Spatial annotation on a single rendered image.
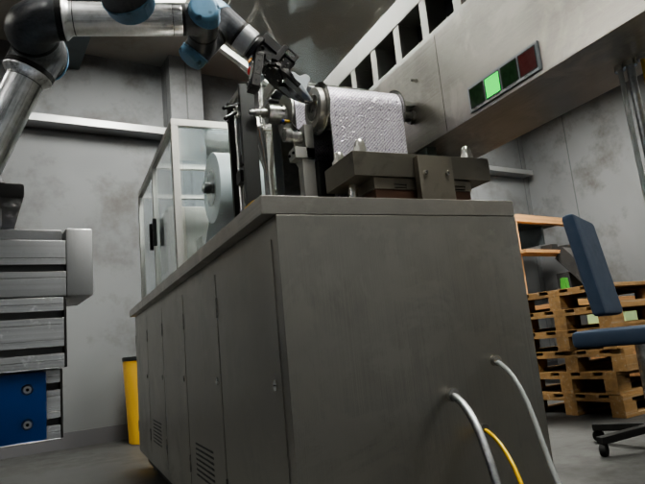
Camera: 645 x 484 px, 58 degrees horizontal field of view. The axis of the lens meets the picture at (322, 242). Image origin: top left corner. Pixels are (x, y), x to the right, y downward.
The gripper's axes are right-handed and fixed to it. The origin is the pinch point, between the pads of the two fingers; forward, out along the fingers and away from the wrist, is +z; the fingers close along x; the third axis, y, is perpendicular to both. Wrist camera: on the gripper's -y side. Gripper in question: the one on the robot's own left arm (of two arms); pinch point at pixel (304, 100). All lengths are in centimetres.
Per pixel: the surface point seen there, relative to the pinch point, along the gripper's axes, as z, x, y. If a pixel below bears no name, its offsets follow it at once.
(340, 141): 14.1, -4.8, -5.5
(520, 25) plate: 27, -46, 25
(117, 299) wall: -6, 371, -22
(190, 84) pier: -77, 354, 167
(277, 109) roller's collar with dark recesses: -3.9, 23.3, 6.3
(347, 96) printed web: 8.4, -4.6, 7.4
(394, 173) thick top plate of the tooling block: 26.3, -24.5, -15.1
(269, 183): 12, 72, 7
